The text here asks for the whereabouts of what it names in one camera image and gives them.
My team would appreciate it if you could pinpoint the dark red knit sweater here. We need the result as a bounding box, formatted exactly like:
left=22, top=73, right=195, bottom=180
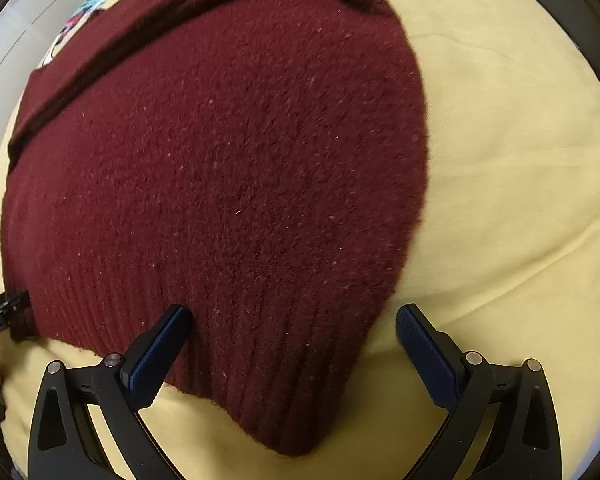
left=1, top=0, right=428, bottom=456

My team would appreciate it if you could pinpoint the white wardrobe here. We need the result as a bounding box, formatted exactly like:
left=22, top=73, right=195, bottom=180
left=0, top=0, right=84, bottom=144

